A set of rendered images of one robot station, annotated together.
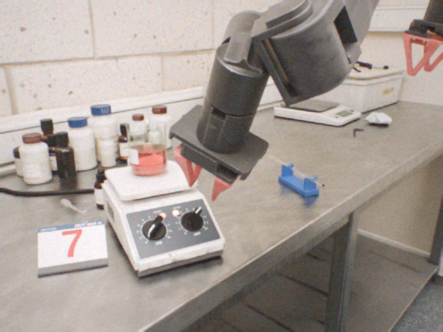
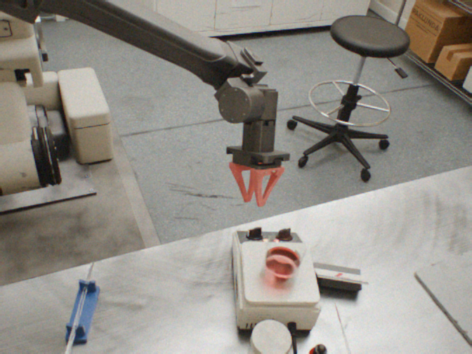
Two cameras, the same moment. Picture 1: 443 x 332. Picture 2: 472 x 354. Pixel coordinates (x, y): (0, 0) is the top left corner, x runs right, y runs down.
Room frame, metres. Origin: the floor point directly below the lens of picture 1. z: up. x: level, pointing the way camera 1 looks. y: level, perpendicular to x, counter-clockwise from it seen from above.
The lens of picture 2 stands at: (1.07, 0.18, 1.45)
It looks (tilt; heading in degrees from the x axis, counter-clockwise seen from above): 42 degrees down; 199
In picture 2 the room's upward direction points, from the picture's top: 8 degrees clockwise
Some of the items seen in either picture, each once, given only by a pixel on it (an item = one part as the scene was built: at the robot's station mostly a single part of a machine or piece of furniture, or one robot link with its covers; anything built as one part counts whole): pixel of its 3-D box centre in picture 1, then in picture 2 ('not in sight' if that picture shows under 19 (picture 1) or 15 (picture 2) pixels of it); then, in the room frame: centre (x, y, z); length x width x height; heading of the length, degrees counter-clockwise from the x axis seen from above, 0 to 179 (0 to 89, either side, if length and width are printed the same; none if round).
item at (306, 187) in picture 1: (298, 178); (82, 307); (0.76, -0.16, 0.77); 0.10 x 0.03 x 0.04; 24
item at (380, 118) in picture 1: (379, 118); not in sight; (1.30, -0.52, 0.77); 0.08 x 0.08 x 0.04; 50
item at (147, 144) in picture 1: (148, 149); (281, 263); (0.61, 0.12, 0.88); 0.07 x 0.06 x 0.08; 5
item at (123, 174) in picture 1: (149, 178); (278, 271); (0.60, 0.11, 0.83); 0.12 x 0.12 x 0.01; 27
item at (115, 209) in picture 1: (157, 209); (272, 274); (0.57, 0.10, 0.79); 0.22 x 0.13 x 0.08; 27
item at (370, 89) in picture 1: (350, 85); not in sight; (1.67, -0.53, 0.82); 0.37 x 0.31 x 0.14; 135
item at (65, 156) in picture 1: (65, 154); not in sight; (0.83, 0.34, 0.80); 0.04 x 0.04 x 0.10
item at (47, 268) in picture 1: (72, 246); (340, 272); (0.50, 0.21, 0.77); 0.09 x 0.06 x 0.04; 107
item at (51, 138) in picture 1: (54, 152); not in sight; (0.86, 0.37, 0.79); 0.03 x 0.03 x 0.08
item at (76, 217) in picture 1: (83, 224); (333, 315); (0.58, 0.22, 0.76); 0.06 x 0.06 x 0.02
